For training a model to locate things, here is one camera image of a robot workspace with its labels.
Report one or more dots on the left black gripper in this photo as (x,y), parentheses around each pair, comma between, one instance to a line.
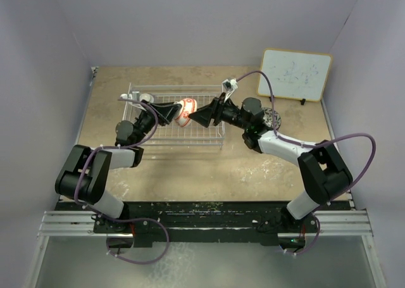
(165,111)

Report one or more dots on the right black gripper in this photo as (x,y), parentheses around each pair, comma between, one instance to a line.
(212,111)

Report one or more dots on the red flower pattern bowl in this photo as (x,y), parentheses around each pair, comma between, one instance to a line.
(188,106)

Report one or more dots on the pink floral bowl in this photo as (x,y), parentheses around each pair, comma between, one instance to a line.
(271,118)

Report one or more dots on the grey striped bowl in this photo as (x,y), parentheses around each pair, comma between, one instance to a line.
(147,97)

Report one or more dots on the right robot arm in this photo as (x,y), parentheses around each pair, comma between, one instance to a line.
(323,171)

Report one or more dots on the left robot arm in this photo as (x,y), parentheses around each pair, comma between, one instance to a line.
(84,175)

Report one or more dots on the yellow framed whiteboard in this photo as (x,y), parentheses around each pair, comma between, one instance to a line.
(297,75)

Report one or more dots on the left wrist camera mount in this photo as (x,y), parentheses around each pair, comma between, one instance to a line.
(131,98)

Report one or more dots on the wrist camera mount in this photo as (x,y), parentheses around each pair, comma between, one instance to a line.
(131,98)
(230,86)

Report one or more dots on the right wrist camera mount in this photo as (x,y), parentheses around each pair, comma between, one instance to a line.
(230,86)

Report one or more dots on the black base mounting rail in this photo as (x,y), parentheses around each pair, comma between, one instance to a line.
(261,222)

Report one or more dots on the aluminium extrusion frame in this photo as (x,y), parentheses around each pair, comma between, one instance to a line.
(81,224)

